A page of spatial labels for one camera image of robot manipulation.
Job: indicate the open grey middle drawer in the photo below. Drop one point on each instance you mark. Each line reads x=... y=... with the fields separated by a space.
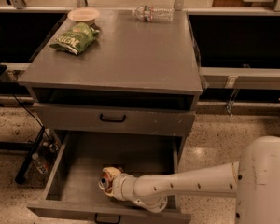
x=72 y=191

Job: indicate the clear plastic water bottle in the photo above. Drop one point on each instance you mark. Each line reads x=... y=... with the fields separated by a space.
x=153 y=14

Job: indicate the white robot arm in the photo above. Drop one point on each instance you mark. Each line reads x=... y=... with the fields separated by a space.
x=254 y=181

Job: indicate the red coke can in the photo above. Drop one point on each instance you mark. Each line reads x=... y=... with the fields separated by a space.
x=105 y=181

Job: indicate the plastic bottle on floor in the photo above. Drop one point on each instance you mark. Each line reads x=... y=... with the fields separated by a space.
x=41 y=163

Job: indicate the grey drawer cabinet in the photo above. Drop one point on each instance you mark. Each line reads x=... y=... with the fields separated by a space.
x=132 y=64

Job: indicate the black pole on floor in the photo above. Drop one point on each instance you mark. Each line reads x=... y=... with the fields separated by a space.
x=19 y=179

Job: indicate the closed grey top drawer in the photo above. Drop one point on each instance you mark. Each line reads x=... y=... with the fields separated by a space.
x=102 y=119

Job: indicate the green chip bag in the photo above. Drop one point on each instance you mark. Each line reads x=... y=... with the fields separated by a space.
x=76 y=40

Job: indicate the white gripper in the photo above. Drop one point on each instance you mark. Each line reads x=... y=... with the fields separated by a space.
x=118 y=184

